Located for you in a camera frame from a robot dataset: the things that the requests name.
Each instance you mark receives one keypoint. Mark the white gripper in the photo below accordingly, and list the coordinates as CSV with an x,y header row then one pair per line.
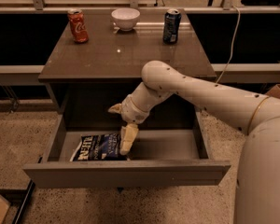
x,y
132,112

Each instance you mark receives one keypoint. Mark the blue chip bag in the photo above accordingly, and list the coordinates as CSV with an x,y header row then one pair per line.
x,y
99,147

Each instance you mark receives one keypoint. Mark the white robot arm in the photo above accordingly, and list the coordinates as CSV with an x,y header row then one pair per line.
x,y
257,198

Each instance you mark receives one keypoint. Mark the grey open drawer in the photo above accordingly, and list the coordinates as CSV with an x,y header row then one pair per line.
x,y
170,148

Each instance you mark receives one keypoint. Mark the grey cabinet with counter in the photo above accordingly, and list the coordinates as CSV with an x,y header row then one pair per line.
x,y
84,80

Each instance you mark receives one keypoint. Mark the white ceramic bowl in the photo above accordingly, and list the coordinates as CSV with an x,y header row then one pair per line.
x,y
125,18

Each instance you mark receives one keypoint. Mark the blue soda can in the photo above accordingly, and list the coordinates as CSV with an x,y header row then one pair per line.
x,y
172,19

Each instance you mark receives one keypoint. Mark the orange soda can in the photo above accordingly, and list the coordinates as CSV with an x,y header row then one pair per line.
x,y
77,25

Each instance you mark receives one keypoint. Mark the black floor rail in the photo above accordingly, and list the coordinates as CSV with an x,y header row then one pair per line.
x,y
19,197

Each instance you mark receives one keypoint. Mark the white horizontal rail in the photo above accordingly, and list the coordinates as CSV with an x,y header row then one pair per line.
x,y
27,75

